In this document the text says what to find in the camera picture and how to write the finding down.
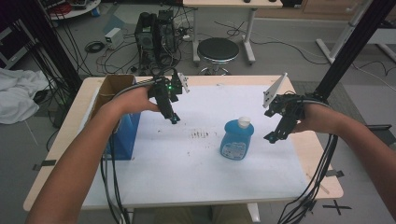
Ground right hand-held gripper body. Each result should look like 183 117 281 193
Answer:
262 72 314 135

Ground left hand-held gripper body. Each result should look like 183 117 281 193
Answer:
148 70 191 119

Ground blue bottle with white cap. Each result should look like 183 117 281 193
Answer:
219 116 255 161

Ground person's left hand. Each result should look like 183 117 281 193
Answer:
113 85 161 117

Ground person's right hand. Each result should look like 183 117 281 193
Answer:
292 103 339 135

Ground cardboard box with blue side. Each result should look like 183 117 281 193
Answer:
89 73 142 161

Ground black computer tower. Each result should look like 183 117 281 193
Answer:
134 9 179 69

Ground black round stool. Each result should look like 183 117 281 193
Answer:
196 36 241 77

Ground small white device box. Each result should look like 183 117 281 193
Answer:
104 27 125 50

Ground grey tape strip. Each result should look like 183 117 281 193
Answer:
324 169 346 178
32 159 58 172

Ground white table leg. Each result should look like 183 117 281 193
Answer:
247 203 262 224

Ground black tape cross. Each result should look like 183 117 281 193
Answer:
321 199 353 217

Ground white-legged wooden desk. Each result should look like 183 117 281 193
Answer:
182 0 284 67

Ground round white table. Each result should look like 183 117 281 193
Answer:
46 0 103 21

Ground white cloth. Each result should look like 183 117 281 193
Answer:
0 67 50 126

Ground black cable bundle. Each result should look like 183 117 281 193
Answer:
99 77 158 224
276 92 340 224

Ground coiled black cable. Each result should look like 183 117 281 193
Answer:
84 39 106 54

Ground black metal stand post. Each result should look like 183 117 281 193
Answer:
17 0 84 94
313 0 396 101

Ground white metal frame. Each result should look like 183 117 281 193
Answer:
315 0 396 65

